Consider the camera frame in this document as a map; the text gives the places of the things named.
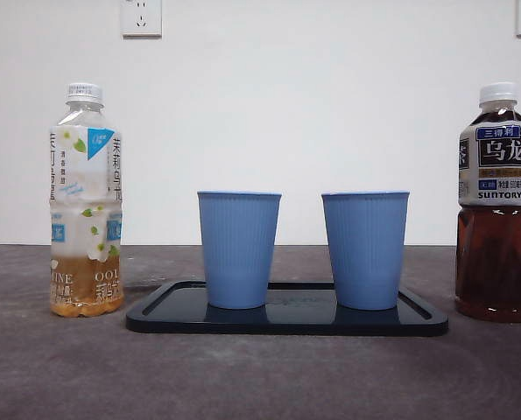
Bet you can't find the clear jasmine tea bottle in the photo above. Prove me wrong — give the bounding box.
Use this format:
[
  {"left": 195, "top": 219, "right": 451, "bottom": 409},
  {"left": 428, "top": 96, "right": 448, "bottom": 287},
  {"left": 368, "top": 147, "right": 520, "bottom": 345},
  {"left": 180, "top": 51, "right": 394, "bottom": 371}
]
[{"left": 48, "top": 81, "right": 125, "bottom": 319}]

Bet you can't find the dark oolong tea bottle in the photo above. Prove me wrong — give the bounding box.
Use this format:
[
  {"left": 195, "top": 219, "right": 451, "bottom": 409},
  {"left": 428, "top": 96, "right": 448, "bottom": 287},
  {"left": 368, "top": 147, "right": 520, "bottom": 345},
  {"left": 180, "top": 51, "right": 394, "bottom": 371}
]
[{"left": 454, "top": 81, "right": 521, "bottom": 324}]

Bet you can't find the blue ribbed cup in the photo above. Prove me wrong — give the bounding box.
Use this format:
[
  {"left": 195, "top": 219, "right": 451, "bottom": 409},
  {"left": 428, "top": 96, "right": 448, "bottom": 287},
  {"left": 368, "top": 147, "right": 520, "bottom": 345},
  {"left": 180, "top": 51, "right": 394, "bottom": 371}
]
[
  {"left": 197, "top": 190, "right": 283, "bottom": 310},
  {"left": 320, "top": 190, "right": 411, "bottom": 312}
]

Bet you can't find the dark navy tray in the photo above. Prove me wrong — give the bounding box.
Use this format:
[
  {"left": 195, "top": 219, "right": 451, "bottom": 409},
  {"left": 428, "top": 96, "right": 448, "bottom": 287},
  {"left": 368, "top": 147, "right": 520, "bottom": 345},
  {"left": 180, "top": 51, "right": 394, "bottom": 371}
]
[{"left": 125, "top": 280, "right": 450, "bottom": 337}]

